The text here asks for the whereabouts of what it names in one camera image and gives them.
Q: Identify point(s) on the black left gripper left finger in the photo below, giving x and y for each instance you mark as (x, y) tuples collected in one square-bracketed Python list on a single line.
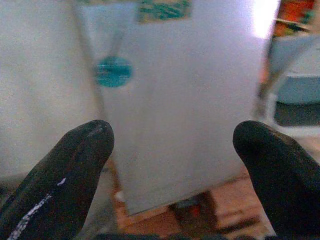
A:
[(57, 180)]

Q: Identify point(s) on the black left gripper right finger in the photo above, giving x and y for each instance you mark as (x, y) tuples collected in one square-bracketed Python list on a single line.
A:
[(282, 180)]

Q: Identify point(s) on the white fridge door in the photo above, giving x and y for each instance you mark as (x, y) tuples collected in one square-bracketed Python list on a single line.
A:
[(180, 100)]

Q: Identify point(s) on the white plastic chair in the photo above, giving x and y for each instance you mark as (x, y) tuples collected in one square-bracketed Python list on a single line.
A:
[(295, 95)]

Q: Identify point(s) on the dark box with red light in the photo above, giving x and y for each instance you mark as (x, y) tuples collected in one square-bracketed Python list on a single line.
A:
[(195, 210)]

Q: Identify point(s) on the round teal sticker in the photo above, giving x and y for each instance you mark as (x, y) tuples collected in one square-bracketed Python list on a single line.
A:
[(113, 72)]

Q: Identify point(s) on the orange patterned box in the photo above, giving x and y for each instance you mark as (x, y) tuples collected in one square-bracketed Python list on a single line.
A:
[(295, 15)]

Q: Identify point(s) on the green patterned sticker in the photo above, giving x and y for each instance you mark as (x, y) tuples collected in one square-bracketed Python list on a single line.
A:
[(163, 10)]

